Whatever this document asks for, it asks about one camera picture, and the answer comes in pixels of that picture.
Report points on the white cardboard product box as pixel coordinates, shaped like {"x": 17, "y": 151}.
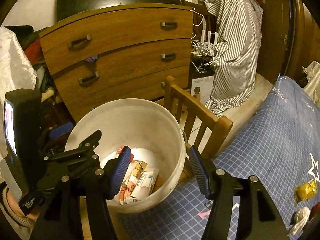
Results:
{"x": 201, "y": 88}

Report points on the brown wooden wardrobe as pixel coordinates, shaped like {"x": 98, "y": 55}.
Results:
{"x": 290, "y": 40}

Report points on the wooden chest of drawers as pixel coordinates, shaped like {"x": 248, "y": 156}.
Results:
{"x": 125, "y": 51}

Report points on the white crumpled tissue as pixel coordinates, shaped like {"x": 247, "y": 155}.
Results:
{"x": 300, "y": 220}

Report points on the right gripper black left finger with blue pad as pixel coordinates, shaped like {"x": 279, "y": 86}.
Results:
{"x": 60, "y": 216}

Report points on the person's left hand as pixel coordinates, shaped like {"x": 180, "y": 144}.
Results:
{"x": 33, "y": 215}

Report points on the white shiny plastic cover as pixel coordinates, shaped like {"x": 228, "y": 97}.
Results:
{"x": 16, "y": 72}

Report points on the blue checked bed sheet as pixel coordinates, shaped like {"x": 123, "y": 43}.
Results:
{"x": 279, "y": 145}

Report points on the grey striped cloth cover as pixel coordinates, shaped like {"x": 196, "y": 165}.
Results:
{"x": 238, "y": 42}

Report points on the wooden chair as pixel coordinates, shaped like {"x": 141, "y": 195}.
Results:
{"x": 176, "y": 98}

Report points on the white plastic trash bucket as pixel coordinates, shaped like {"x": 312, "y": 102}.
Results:
{"x": 152, "y": 133}

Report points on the white router with cables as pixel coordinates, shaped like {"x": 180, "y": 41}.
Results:
{"x": 203, "y": 48}

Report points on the orange white snack wrapper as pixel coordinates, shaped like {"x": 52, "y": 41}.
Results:
{"x": 125, "y": 154}

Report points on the gold crumpled foil wrapper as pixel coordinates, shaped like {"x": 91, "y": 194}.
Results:
{"x": 306, "y": 191}

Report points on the white pink milk carton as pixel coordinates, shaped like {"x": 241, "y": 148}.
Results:
{"x": 135, "y": 189}

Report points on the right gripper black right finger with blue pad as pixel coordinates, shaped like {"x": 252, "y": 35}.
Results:
{"x": 258, "y": 215}

